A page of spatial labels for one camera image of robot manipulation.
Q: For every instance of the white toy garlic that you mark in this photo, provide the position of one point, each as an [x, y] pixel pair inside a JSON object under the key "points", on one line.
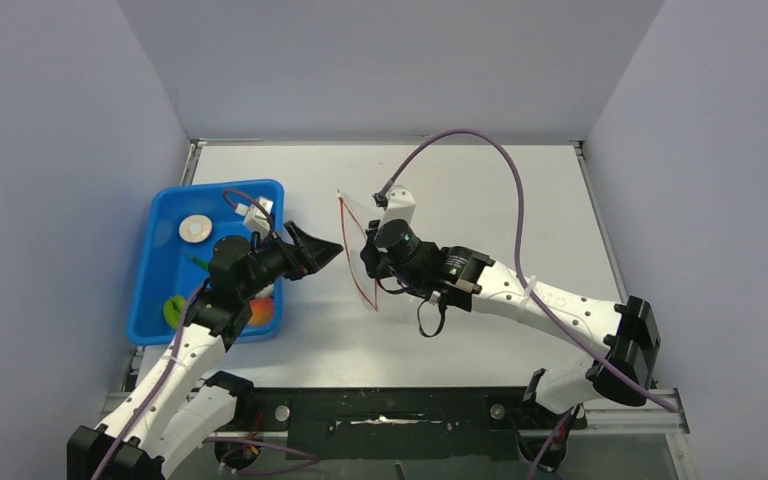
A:
{"points": [[267, 292]]}

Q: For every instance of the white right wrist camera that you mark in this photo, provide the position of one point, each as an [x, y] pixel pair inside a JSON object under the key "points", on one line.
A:
{"points": [[397, 203]]}

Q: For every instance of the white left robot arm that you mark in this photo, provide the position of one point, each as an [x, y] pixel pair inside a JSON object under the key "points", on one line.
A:
{"points": [[176, 408]]}

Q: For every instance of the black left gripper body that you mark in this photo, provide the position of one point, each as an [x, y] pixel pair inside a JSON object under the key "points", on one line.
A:
{"points": [[276, 261]]}

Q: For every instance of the white round toy slice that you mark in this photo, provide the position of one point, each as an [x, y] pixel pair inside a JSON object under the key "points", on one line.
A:
{"points": [[195, 229]]}

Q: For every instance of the red yellow toy peach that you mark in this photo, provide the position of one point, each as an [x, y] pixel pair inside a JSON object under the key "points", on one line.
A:
{"points": [[262, 311]]}

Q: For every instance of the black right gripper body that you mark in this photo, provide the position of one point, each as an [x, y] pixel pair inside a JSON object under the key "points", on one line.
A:
{"points": [[412, 282]]}

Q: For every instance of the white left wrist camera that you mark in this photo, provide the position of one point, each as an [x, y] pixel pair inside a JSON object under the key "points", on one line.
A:
{"points": [[256, 218]]}

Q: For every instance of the blue plastic bin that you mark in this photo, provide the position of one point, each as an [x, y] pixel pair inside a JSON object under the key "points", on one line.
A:
{"points": [[165, 269]]}

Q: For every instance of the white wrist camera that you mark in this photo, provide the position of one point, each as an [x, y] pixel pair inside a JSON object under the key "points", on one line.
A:
{"points": [[397, 203], [256, 218]]}

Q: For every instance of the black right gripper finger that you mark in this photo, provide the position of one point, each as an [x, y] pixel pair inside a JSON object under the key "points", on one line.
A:
{"points": [[371, 259], [371, 232]]}

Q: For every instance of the clear zip top bag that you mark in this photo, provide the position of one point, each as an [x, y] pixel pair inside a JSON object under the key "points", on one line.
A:
{"points": [[355, 218]]}

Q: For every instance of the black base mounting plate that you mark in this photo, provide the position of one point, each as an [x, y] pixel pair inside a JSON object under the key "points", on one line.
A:
{"points": [[399, 423]]}

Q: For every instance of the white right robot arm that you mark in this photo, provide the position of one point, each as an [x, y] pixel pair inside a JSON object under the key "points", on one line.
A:
{"points": [[620, 340]]}

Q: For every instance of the green toy chili pepper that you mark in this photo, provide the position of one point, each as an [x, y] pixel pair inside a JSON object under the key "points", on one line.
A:
{"points": [[201, 263]]}

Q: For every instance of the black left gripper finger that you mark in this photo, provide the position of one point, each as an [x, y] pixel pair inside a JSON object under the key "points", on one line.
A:
{"points": [[312, 266], [309, 246]]}

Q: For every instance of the green toy leaf vegetable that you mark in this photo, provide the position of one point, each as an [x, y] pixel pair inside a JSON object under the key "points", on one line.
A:
{"points": [[172, 310]]}

